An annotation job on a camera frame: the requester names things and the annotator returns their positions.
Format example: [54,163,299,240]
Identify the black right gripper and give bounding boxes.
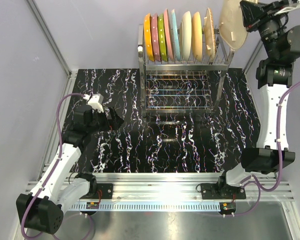
[240,0,290,60]

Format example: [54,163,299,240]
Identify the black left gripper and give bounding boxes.
[87,106,124,135]

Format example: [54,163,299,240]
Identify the tan plates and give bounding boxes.
[218,0,248,51]

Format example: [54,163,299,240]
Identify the woven square plate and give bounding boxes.
[203,7,217,62]

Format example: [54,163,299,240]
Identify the orange dotted scalloped plate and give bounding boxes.
[143,13,155,62]

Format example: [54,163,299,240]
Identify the yellow-orange round plate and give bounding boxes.
[191,11,203,62]

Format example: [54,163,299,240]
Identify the yellow-green dotted scalloped plate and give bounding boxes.
[157,13,168,62]

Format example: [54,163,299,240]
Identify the cream white round plate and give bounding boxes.
[179,11,192,61]

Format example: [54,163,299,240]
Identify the beige pink leaf plate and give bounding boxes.
[163,8,175,62]

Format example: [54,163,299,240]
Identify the beige blue leaf plate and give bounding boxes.
[171,9,181,62]

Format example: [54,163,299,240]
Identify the pink dotted scalloped plate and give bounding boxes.
[150,13,161,62]

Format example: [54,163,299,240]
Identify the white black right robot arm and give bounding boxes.
[211,0,300,199]

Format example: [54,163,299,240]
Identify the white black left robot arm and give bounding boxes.
[16,104,124,235]

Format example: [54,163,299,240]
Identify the stainless steel dish rack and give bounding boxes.
[137,24,235,117]

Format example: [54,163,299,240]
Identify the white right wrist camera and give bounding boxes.
[274,0,300,16]

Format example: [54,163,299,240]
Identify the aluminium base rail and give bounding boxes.
[94,173,294,202]

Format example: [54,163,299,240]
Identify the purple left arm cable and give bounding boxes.
[20,92,95,240]

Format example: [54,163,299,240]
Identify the white slotted cable duct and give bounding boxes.
[69,201,220,212]

